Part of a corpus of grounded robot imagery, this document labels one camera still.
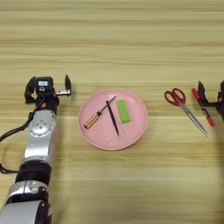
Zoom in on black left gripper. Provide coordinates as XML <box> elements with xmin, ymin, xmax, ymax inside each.
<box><xmin>24</xmin><ymin>73</ymin><xmax>73</xmax><ymax>114</ymax></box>

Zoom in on red marker pen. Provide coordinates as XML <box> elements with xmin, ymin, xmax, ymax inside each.
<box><xmin>191</xmin><ymin>87</ymin><xmax>216</xmax><ymax>128</ymax></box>

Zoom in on wooden handle screwdriver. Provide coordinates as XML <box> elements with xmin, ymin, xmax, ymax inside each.
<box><xmin>83</xmin><ymin>95</ymin><xmax>117</xmax><ymax>130</ymax></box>

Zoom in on red handled scissors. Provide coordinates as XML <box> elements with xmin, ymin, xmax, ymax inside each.
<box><xmin>164</xmin><ymin>87</ymin><xmax>209</xmax><ymax>138</ymax></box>

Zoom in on green rectangular eraser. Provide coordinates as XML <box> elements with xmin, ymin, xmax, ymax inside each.
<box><xmin>115</xmin><ymin>99</ymin><xmax>132</xmax><ymax>124</ymax></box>

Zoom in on black pen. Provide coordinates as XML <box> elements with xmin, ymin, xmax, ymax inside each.
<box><xmin>106</xmin><ymin>100</ymin><xmax>120</xmax><ymax>137</ymax></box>

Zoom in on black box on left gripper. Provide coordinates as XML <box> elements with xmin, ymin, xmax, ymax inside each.
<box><xmin>35</xmin><ymin>76</ymin><xmax>55</xmax><ymax>93</ymax></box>

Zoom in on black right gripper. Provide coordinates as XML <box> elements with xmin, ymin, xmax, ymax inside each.
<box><xmin>197</xmin><ymin>80</ymin><xmax>224</xmax><ymax>122</ymax></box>

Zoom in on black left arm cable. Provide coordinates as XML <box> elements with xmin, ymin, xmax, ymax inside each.
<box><xmin>0</xmin><ymin>97</ymin><xmax>46</xmax><ymax>175</ymax></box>

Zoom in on pink round plate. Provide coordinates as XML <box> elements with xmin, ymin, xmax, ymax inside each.
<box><xmin>77</xmin><ymin>88</ymin><xmax>149</xmax><ymax>151</ymax></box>

